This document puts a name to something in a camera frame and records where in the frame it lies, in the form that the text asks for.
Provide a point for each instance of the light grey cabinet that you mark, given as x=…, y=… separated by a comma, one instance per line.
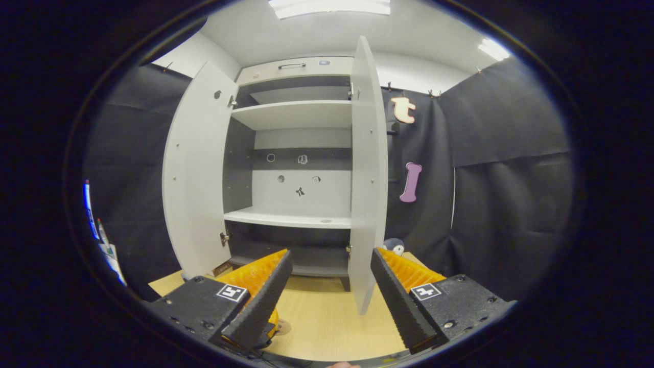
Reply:
x=301, y=138

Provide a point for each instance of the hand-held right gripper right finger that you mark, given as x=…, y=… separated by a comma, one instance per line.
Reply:
x=396, y=301

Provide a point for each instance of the penguin plush toy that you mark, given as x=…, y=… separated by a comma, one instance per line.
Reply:
x=394, y=246

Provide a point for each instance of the long ceiling light panel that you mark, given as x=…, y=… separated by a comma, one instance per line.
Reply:
x=329, y=7

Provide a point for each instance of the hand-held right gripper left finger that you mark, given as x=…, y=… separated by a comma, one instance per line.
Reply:
x=260, y=301

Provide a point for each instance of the round brown coaster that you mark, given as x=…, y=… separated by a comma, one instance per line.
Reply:
x=284, y=327

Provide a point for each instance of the small ceiling light panel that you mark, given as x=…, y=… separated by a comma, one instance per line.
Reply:
x=493, y=49

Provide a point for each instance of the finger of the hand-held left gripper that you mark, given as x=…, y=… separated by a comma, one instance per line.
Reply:
x=273, y=322

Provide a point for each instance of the black backdrop cloth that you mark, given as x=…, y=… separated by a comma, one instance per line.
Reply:
x=511, y=214

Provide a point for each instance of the computer screen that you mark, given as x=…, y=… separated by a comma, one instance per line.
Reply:
x=104, y=245

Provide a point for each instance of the light grey cabinet door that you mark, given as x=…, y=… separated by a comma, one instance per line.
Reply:
x=196, y=174
x=368, y=168

